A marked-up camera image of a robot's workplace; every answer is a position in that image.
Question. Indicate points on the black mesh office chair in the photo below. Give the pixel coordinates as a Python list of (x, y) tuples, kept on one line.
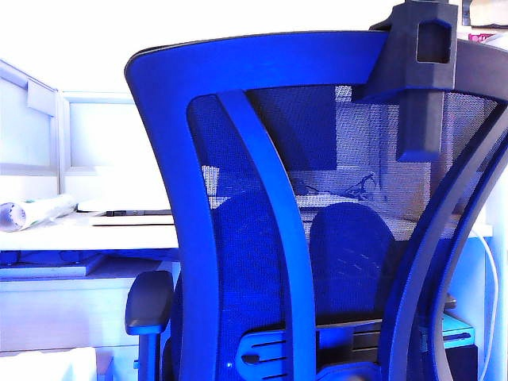
[(301, 222)]

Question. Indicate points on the white drawer cabinet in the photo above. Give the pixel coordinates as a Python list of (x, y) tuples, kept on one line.
[(63, 313)]

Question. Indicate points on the light blue product box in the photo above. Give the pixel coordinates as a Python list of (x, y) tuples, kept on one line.
[(456, 333)]

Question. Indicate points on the white pull-out keyboard tray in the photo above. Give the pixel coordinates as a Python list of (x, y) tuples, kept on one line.
[(47, 266)]

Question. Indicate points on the magenta box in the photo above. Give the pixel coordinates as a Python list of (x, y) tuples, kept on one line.
[(476, 37)]

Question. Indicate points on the rolled white paper poster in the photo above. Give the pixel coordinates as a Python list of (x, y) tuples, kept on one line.
[(31, 212)]

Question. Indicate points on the grey cubicle partition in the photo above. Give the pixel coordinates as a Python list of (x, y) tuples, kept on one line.
[(35, 131)]

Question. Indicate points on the white plastic container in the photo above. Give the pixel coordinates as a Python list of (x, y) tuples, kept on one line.
[(43, 367)]

